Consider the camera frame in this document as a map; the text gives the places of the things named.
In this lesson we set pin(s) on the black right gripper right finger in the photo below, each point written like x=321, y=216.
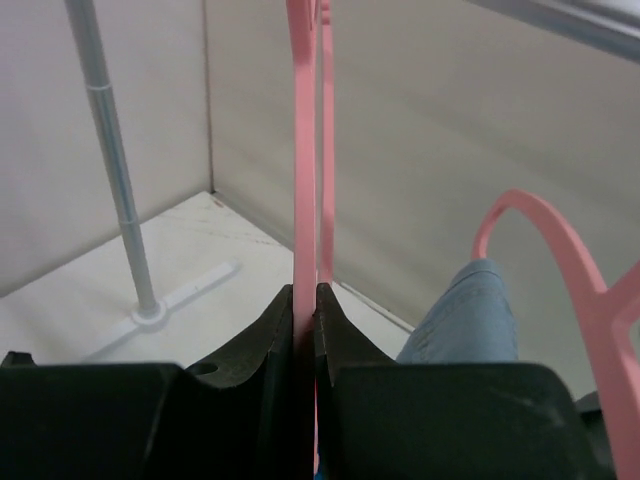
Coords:
x=378, y=419

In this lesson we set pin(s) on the white clothes rack frame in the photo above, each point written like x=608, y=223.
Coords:
x=612, y=26

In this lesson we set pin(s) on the pink hanger with jeans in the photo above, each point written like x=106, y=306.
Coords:
x=605, y=316

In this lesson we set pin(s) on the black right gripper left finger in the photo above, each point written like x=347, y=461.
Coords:
x=223, y=417

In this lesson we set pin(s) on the folded blue jeans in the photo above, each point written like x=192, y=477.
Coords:
x=471, y=322

